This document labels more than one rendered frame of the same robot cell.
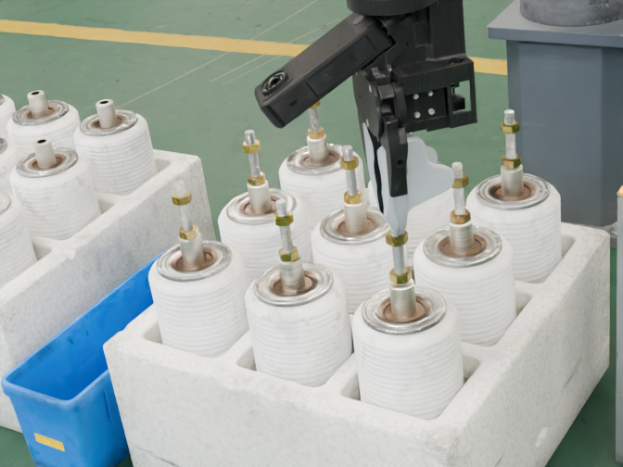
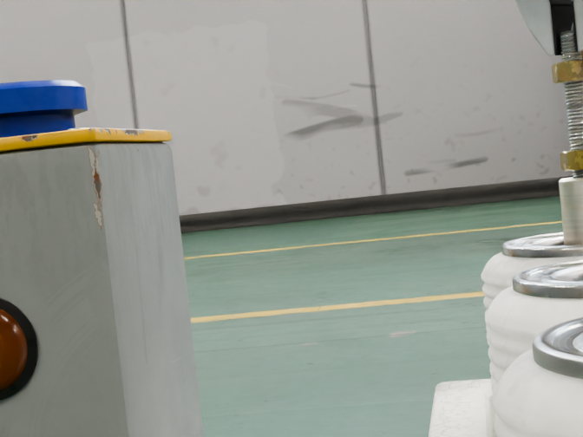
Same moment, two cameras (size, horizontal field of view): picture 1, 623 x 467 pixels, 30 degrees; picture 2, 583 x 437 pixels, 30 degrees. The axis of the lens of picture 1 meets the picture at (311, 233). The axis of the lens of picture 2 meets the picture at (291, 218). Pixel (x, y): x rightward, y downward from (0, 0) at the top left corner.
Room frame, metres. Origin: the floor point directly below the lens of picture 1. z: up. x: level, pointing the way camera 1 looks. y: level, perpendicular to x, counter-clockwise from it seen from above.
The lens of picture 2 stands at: (1.23, -0.40, 0.30)
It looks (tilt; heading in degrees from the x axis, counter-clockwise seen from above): 3 degrees down; 153
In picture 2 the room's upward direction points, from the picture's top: 6 degrees counter-clockwise
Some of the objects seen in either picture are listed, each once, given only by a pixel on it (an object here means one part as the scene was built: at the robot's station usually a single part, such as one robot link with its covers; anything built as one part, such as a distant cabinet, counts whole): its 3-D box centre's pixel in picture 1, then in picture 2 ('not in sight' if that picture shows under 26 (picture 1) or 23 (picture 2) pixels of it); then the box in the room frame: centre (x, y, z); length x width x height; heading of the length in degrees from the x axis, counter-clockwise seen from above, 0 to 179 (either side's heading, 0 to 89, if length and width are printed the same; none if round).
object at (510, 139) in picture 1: (510, 145); not in sight; (1.05, -0.21, 0.30); 0.01 x 0.01 x 0.08
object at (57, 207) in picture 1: (64, 228); not in sight; (1.29, 0.30, 0.16); 0.10 x 0.10 x 0.18
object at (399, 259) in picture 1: (399, 258); (579, 119); (0.86, -0.07, 0.31); 0.01 x 0.01 x 0.08
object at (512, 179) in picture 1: (512, 181); not in sight; (1.05, -0.21, 0.26); 0.02 x 0.02 x 0.03
